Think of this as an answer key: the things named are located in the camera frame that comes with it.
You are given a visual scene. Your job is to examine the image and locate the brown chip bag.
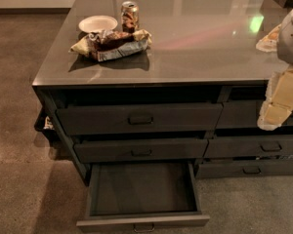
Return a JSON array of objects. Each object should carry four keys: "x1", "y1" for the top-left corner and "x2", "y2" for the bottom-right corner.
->
[{"x1": 70, "y1": 29, "x2": 151, "y2": 62}]

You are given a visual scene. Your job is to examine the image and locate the black bin beside cabinet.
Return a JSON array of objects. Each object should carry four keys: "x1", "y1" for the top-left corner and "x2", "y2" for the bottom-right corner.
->
[{"x1": 34, "y1": 108, "x2": 58, "y2": 142}]

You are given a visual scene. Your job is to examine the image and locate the dark grey drawer cabinet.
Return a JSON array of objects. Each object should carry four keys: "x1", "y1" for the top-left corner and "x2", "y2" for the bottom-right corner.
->
[{"x1": 33, "y1": 0, "x2": 293, "y2": 179}]

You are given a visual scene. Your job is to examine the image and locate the gold soda can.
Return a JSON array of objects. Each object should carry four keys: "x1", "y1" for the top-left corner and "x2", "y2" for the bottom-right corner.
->
[{"x1": 121, "y1": 1, "x2": 139, "y2": 33}]

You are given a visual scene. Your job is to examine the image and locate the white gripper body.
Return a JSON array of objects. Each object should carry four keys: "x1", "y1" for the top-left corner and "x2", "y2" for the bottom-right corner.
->
[{"x1": 277, "y1": 9, "x2": 293, "y2": 64}]

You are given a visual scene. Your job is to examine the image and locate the top left drawer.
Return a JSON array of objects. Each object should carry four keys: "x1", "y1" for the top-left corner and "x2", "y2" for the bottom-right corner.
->
[{"x1": 57, "y1": 103, "x2": 223, "y2": 136}]

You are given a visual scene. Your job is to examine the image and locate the white paper bowl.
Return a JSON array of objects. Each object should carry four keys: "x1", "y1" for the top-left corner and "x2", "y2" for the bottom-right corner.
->
[{"x1": 78, "y1": 16, "x2": 118, "y2": 33}]

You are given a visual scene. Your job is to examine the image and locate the top right drawer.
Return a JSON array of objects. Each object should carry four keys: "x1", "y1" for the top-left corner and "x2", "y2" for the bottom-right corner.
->
[{"x1": 215, "y1": 98, "x2": 293, "y2": 130}]

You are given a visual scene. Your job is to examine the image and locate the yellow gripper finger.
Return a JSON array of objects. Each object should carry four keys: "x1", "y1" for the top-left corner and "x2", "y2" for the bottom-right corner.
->
[
  {"x1": 257, "y1": 65, "x2": 293, "y2": 131},
  {"x1": 256, "y1": 24, "x2": 281, "y2": 53}
]

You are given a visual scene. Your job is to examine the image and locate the open bottom left drawer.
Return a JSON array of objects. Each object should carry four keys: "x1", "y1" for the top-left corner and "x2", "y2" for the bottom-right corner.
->
[{"x1": 76, "y1": 161, "x2": 209, "y2": 234}]

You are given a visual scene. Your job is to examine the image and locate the middle right drawer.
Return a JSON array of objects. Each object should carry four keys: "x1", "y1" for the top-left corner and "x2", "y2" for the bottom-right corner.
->
[{"x1": 204, "y1": 136, "x2": 293, "y2": 158}]

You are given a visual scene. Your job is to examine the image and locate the middle left drawer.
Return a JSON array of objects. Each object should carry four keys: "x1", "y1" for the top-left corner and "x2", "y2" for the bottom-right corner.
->
[{"x1": 74, "y1": 138, "x2": 208, "y2": 163}]

